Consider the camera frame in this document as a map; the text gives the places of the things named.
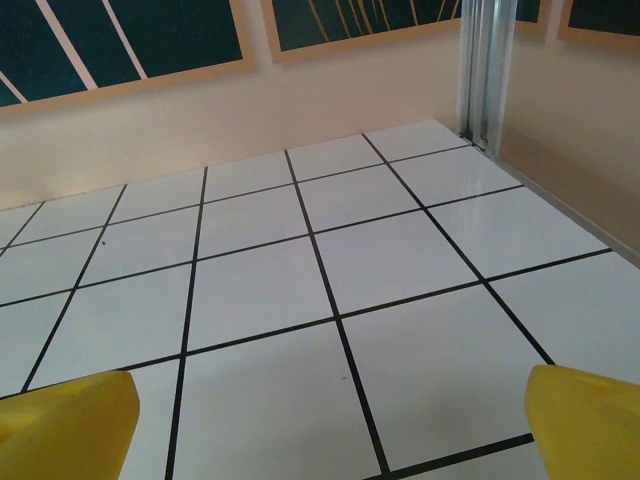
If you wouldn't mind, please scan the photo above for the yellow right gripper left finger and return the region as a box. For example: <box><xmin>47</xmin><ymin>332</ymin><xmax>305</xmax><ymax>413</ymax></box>
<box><xmin>0</xmin><ymin>370</ymin><xmax>140</xmax><ymax>480</ymax></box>

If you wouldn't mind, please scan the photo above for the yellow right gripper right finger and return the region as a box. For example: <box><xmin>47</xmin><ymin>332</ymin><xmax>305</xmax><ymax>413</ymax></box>
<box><xmin>524</xmin><ymin>364</ymin><xmax>640</xmax><ymax>480</ymax></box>

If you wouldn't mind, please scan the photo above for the aluminium corner post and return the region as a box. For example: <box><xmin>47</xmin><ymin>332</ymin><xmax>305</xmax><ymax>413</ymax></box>
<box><xmin>457</xmin><ymin>0</ymin><xmax>519</xmax><ymax>151</ymax></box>

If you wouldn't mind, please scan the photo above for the white flower teal wall panel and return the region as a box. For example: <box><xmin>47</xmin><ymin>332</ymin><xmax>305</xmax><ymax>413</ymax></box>
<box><xmin>0</xmin><ymin>0</ymin><xmax>257</xmax><ymax>120</ymax></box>

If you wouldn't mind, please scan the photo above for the beige circle teal wall panel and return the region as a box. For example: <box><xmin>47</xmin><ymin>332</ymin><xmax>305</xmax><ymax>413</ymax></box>
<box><xmin>262</xmin><ymin>0</ymin><xmax>469</xmax><ymax>65</ymax></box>

